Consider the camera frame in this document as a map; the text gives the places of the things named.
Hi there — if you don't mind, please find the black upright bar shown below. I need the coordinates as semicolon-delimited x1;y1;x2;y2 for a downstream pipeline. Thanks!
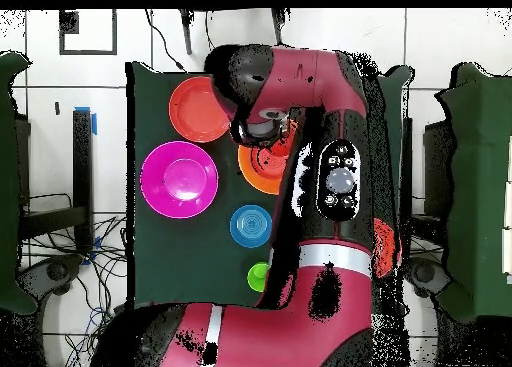
401;117;413;224

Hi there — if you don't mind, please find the large red bowl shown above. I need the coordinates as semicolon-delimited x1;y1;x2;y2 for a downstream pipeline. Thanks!
372;217;403;279
168;75;233;144

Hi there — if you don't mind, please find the green cloth covered table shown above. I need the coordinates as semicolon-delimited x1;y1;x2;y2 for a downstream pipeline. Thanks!
0;51;39;316
435;62;512;324

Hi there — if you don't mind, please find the small red bowl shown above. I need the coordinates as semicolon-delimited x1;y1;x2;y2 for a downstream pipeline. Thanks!
249;146;290;180

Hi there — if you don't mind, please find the red cup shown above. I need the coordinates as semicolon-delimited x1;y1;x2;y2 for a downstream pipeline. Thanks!
270;122;298;159

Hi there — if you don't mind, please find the black post with blue tape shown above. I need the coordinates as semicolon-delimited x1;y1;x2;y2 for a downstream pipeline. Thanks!
72;107;98;254

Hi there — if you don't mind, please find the large orange bowl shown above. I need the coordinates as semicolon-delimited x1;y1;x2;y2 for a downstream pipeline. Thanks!
237;142;284;196

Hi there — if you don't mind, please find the tangle of black cables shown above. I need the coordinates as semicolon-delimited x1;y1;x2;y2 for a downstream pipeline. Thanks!
19;214;129;367

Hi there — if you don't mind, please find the black cable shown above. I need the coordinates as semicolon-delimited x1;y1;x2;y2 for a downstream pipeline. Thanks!
144;9;187;73

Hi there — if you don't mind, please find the black stand leg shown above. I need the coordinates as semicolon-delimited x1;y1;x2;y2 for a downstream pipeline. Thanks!
178;9;194;56
270;8;286;46

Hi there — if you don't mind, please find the blue bowl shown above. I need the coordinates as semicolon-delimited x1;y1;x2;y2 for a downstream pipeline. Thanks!
228;204;274;249

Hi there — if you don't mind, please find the black round device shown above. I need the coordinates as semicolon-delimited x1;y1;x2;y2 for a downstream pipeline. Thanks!
403;254;451;300
17;253;83;300

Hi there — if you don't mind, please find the black square frame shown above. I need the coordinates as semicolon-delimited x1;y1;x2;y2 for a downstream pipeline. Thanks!
58;9;118;57

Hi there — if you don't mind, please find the dark green table cloth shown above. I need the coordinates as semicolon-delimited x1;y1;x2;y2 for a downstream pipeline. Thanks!
125;61;415;317

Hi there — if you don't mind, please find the large pink bowl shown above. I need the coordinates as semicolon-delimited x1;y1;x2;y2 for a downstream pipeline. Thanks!
139;140;220;220

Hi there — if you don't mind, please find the green cup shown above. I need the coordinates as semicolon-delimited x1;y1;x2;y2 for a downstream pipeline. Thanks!
246;261;270;293

